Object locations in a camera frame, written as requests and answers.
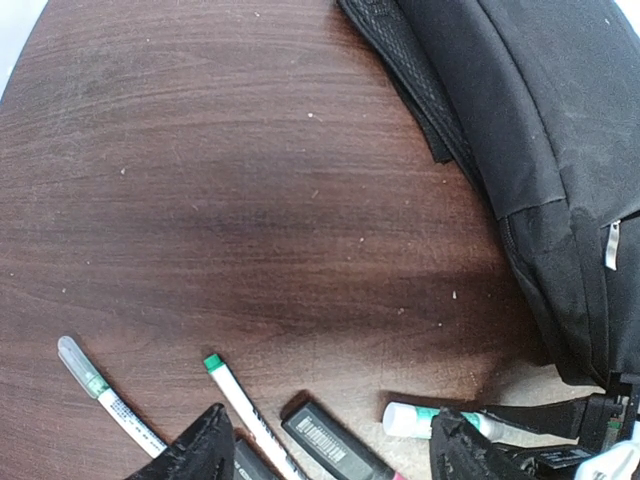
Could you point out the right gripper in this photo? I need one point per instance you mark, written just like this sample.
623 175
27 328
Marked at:
596 423

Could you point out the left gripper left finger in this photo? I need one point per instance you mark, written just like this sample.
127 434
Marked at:
204 451

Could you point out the black pink highlighter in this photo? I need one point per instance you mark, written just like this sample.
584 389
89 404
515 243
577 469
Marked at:
333 446

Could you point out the green tipped white marker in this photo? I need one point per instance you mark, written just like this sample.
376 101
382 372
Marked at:
97 388

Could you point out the black blue highlighter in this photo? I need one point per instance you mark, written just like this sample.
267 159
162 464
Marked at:
248 465

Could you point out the blue tipped white marker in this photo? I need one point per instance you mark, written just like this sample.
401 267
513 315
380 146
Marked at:
262 434

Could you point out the black student backpack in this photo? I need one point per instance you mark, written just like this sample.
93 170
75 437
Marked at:
538 104

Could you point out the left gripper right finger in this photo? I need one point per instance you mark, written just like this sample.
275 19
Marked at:
457 450

